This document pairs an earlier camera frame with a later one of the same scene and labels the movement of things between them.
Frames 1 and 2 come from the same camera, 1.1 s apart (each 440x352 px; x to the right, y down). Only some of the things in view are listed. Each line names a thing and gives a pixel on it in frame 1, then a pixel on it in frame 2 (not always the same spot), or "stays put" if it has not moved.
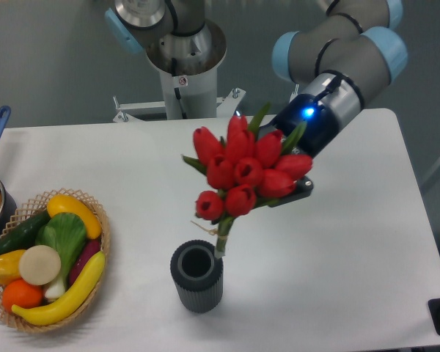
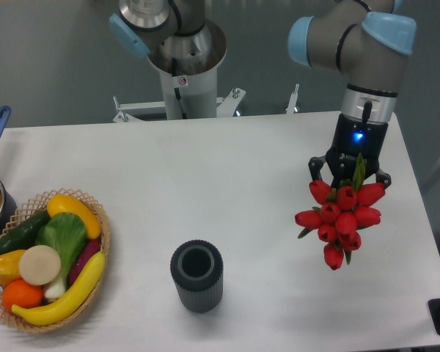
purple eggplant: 88,249 stays put
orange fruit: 19,292 stays put
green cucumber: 23,237 stays put
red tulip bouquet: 248,166 to 340,214
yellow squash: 65,204 stays put
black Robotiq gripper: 320,125 to 354,136
